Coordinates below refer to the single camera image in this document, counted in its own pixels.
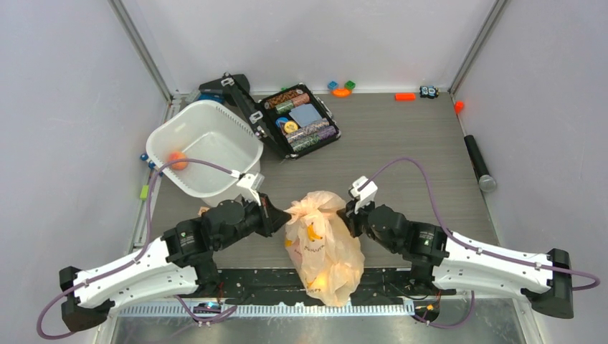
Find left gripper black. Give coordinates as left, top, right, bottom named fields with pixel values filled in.
left=215, top=190, right=291, bottom=250

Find translucent plastic bag banana print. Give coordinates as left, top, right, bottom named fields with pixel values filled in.
left=284, top=191, right=365, bottom=307

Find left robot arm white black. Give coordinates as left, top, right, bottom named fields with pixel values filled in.
left=60, top=193, right=292, bottom=333

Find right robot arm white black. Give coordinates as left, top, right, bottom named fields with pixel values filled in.
left=336, top=201, right=574, bottom=319

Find orange fake peach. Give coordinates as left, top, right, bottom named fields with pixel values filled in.
left=168, top=151, right=189, bottom=171

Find small wooden cube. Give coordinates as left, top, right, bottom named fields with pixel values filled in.
left=198, top=206, right=209, bottom=217

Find black poker chip case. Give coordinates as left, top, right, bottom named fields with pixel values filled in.
left=198, top=73, right=341, bottom=160

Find white plastic basin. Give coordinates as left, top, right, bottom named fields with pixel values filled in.
left=146, top=100, right=264, bottom=206

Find orange block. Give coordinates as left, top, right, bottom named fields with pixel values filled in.
left=394, top=92, right=417, bottom=102

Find green clip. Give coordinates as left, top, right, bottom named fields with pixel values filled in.
left=139, top=185, right=149, bottom=201

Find black microphone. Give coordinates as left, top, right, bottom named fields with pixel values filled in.
left=464, top=135, right=497, bottom=193

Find green toy cube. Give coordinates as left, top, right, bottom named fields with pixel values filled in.
left=344, top=80, right=356, bottom=90

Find small toy car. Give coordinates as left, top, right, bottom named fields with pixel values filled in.
left=419, top=85, right=440, bottom=99

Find orange corner piece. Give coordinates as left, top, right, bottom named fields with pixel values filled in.
left=454, top=101, right=465, bottom=115

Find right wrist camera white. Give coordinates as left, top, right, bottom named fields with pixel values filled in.
left=348, top=176, right=378, bottom=214

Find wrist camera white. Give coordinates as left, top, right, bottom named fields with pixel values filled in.
left=236, top=173, right=265, bottom=206
left=348, top=176, right=378, bottom=214

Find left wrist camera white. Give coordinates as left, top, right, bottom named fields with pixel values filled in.
left=236, top=173, right=265, bottom=206

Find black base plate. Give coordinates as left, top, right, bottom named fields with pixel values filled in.
left=181, top=268, right=455, bottom=306

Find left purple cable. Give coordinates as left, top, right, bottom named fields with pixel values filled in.
left=37, top=158, right=241, bottom=340

